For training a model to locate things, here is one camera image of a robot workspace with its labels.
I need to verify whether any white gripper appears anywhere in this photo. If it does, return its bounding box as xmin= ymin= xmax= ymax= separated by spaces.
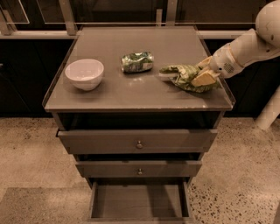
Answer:
xmin=191 ymin=44 xmax=243 ymax=87

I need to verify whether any green jalapeno chip bag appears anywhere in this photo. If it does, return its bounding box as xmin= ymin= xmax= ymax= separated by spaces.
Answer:
xmin=159 ymin=65 xmax=221 ymax=93

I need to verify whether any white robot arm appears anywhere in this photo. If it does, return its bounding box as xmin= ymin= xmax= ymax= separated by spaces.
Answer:
xmin=191 ymin=0 xmax=280 ymax=87

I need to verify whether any top grey drawer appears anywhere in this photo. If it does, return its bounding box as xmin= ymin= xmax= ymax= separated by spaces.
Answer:
xmin=58 ymin=129 xmax=217 ymax=154

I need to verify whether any grey drawer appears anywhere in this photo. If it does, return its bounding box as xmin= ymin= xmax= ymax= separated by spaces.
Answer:
xmin=88 ymin=180 xmax=195 ymax=224
xmin=58 ymin=129 xmax=217 ymax=154
xmin=76 ymin=161 xmax=202 ymax=178

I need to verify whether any grey drawer cabinet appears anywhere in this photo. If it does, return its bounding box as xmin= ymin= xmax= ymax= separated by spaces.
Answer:
xmin=42 ymin=25 xmax=236 ymax=224

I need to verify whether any middle grey drawer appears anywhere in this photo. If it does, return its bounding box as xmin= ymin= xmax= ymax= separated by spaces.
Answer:
xmin=76 ymin=161 xmax=202 ymax=178

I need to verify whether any bottom grey drawer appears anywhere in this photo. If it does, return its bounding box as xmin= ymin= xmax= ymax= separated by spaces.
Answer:
xmin=88 ymin=180 xmax=195 ymax=224

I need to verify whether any crushed green soda can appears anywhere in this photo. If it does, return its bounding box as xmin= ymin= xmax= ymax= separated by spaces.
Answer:
xmin=121 ymin=52 xmax=154 ymax=74

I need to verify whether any white ceramic bowl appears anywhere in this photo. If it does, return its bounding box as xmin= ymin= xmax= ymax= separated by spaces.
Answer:
xmin=65 ymin=59 xmax=104 ymax=91

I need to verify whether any white pipe post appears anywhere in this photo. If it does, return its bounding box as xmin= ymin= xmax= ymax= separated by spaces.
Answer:
xmin=255 ymin=86 xmax=280 ymax=130

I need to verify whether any metal railing frame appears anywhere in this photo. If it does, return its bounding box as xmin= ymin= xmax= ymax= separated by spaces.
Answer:
xmin=0 ymin=0 xmax=280 ymax=40

